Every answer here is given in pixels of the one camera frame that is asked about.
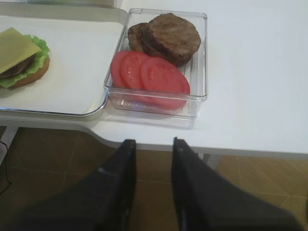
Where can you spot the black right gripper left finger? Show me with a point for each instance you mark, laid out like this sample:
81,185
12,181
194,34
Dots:
101,201

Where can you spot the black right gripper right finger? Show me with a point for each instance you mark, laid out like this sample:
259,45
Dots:
205,201

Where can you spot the green lettuce leaf on burger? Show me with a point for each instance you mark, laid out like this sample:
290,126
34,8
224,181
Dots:
39,61

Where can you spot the yellow cheese slice on burger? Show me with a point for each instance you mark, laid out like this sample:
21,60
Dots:
15,48

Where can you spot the white table leg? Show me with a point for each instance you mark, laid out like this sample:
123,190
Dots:
212,160

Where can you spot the front red tomato slice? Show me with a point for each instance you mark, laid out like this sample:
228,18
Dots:
157,74

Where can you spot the red tomato slice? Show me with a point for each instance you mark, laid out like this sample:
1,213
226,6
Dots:
130,69
115,69
157,74

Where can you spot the clear patty and tomato container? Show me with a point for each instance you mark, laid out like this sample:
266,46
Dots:
171,104

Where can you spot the middle red tomato slice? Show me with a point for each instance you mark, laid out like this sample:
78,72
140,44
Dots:
130,69

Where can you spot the bottom bun of burger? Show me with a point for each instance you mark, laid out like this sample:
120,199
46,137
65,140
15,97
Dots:
32,77

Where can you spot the rear red tomato slice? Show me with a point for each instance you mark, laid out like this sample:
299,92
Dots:
115,69

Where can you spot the brown patty in burger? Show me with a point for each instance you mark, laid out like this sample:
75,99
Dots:
19,68

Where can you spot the white serving tray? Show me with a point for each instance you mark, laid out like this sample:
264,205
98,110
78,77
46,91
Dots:
82,40

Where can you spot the lower brown meat patty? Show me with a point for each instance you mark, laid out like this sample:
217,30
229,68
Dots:
135,37

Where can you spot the brown meat patty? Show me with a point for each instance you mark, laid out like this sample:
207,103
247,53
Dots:
170,37
135,37

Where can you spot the top brown meat patty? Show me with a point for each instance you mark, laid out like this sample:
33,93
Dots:
170,37

